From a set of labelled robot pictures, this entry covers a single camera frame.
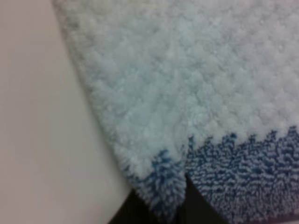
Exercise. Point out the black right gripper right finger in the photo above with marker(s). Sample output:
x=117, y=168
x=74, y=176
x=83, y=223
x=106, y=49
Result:
x=195, y=209

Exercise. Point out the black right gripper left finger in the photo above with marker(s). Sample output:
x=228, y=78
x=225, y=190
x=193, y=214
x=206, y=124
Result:
x=134, y=211

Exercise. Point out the blue white striped towel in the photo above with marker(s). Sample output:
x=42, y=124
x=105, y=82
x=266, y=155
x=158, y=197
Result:
x=206, y=90

